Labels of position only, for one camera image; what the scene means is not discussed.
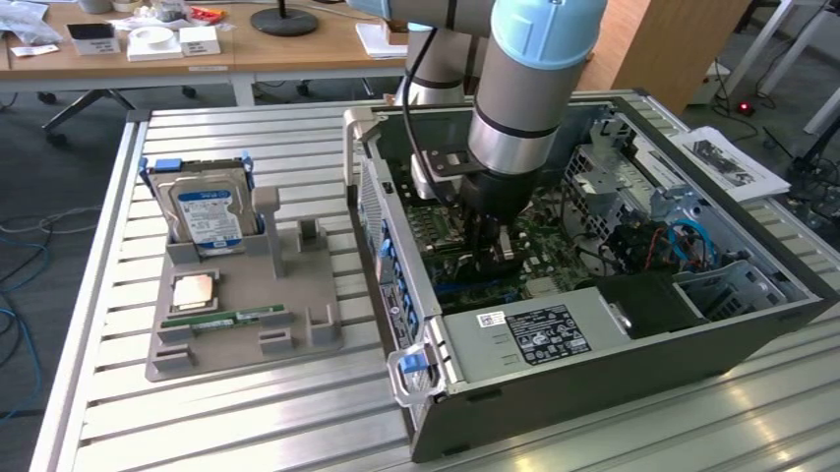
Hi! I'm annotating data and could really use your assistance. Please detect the white table frame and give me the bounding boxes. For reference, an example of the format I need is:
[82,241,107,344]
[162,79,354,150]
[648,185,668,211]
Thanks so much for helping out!
[719,0,840,137]

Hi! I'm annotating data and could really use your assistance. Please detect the hard disk blue rails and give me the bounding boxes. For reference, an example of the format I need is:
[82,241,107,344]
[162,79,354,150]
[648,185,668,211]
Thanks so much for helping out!
[140,154,262,258]

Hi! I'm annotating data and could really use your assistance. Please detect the red packet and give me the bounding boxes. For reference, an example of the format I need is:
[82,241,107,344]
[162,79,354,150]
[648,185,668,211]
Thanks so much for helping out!
[187,5,228,26]

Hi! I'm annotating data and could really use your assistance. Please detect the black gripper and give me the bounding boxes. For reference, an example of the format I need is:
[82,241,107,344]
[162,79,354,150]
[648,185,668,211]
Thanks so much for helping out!
[458,168,542,231]

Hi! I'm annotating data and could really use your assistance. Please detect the black desk leg with caster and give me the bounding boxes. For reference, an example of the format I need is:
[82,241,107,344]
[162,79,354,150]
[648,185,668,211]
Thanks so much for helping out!
[39,87,139,148]

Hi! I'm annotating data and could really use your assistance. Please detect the white tape roll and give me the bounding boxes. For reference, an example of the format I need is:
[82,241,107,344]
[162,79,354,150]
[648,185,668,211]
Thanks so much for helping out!
[128,27,176,49]

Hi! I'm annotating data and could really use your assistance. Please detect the grey power supply unit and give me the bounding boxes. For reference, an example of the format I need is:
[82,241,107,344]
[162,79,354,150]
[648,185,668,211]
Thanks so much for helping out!
[442,287,632,384]

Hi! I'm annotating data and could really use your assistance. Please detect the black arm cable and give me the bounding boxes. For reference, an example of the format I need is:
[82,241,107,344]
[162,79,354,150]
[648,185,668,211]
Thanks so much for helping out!
[401,27,454,203]

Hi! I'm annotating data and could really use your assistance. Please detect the printed paper stack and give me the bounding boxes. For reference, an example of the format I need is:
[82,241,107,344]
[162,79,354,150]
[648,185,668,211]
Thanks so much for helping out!
[646,125,795,204]

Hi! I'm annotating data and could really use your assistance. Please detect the CPU socket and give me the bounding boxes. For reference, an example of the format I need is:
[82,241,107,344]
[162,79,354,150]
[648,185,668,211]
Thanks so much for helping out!
[429,206,472,247]

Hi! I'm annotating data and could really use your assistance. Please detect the silver CPU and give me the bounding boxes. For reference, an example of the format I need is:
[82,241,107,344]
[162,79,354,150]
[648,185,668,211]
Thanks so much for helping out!
[170,272,218,311]

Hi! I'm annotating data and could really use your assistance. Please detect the flat white box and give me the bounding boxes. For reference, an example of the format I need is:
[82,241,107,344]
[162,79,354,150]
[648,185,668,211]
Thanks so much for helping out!
[124,38,186,63]

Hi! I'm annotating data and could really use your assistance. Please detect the green motherboard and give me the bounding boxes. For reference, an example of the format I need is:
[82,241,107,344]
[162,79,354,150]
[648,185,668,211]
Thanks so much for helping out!
[393,166,612,316]

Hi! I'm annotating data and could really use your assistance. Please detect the white labelled box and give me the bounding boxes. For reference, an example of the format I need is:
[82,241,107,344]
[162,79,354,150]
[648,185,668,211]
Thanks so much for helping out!
[178,25,220,57]

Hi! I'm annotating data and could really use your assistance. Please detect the grey parts rack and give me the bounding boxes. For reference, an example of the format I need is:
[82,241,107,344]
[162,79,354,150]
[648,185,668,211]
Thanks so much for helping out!
[143,185,346,384]

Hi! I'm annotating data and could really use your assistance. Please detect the blue floor cable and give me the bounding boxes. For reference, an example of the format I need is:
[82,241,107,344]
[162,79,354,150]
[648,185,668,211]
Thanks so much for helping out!
[0,235,51,424]

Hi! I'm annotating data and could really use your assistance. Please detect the white floor unit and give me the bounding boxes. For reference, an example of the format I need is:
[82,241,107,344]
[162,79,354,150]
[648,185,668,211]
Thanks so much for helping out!
[699,58,733,107]

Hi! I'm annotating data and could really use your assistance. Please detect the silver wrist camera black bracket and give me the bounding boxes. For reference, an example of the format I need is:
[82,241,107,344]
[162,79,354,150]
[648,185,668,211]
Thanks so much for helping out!
[410,147,492,201]

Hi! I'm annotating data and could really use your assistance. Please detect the white paper pile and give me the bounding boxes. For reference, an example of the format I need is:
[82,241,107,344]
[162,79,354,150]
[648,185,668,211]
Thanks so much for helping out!
[355,22,413,60]

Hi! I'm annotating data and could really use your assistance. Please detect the clear plastic bag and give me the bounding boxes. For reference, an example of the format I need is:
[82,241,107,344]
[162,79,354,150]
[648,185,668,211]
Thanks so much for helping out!
[0,0,64,45]

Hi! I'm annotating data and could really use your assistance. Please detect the blue disk wire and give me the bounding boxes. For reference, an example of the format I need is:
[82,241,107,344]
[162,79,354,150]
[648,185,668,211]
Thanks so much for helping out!
[668,218,724,269]

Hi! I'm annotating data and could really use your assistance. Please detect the silver perforated drive cage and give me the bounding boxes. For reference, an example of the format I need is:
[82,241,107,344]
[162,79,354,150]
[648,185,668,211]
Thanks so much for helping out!
[562,111,701,260]

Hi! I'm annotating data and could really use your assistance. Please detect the blue expansion slot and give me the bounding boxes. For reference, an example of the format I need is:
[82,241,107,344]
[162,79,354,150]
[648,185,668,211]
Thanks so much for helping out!
[435,279,500,299]

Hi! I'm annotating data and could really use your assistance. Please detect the green RAM stick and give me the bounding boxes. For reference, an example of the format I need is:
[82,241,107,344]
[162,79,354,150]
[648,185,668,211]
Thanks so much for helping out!
[160,304,289,329]

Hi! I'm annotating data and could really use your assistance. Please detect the white floor cable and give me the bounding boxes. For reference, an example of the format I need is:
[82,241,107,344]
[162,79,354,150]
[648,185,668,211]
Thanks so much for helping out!
[0,206,104,235]

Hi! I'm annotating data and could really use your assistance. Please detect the black round lamp base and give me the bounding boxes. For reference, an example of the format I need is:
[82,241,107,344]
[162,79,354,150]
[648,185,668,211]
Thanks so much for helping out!
[249,0,322,36]

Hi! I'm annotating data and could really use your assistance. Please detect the black open PC case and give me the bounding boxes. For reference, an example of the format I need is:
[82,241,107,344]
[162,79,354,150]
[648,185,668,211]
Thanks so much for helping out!
[343,95,832,463]

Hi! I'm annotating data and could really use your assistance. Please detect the silver disk bay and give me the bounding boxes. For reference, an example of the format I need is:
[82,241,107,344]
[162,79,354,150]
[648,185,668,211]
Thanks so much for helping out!
[672,260,789,321]

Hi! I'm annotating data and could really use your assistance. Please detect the green graphics card black shroud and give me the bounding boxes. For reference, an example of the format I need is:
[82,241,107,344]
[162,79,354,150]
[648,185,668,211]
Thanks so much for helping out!
[419,235,520,286]

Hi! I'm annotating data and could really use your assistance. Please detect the white box black top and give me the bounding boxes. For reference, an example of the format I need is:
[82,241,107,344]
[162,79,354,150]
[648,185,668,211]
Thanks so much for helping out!
[64,22,119,56]

